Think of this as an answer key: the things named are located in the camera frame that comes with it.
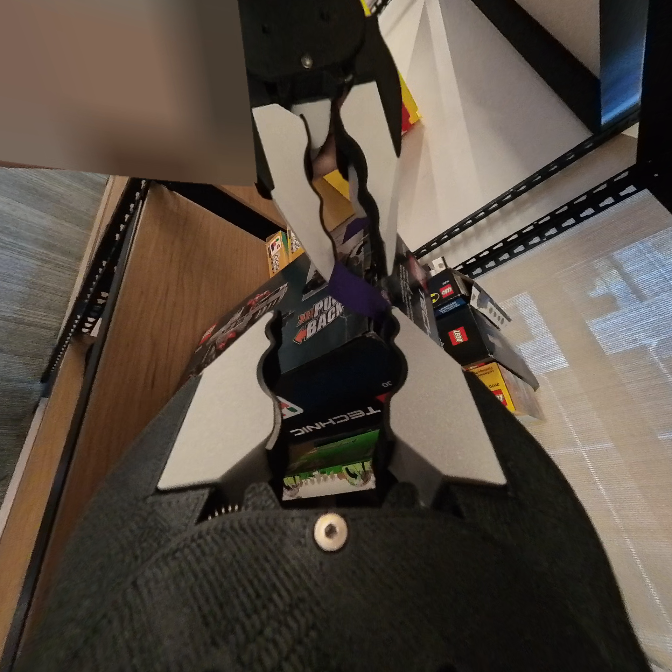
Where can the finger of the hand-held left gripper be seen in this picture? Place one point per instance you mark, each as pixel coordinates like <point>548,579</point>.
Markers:
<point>380,157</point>
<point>294,178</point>

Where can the wooden desk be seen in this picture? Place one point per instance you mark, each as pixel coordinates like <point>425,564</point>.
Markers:
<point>173,294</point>

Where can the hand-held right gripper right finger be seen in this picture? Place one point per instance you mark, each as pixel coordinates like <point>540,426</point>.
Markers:
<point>446,420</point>

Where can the green toy box white edge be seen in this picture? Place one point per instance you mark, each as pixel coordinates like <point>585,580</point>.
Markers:
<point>336,454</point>

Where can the yellow flamingo toy box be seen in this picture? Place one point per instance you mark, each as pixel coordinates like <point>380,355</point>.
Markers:
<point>493,383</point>

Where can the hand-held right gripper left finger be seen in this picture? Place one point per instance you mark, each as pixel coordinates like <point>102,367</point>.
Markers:
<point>220,420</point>

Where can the black bat logo toy box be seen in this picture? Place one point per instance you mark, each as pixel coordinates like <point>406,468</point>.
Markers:
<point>446,294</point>

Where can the black toy box yellow logo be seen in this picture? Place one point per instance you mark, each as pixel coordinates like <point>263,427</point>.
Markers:
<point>462,336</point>

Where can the large yellow toy box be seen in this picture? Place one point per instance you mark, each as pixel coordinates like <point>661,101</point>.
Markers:
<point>412,110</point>

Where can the dark monster truck toy box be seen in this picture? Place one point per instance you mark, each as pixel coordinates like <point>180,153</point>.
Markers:
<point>315,325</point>

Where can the black metal rack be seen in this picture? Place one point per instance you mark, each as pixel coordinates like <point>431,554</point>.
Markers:
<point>546,220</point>

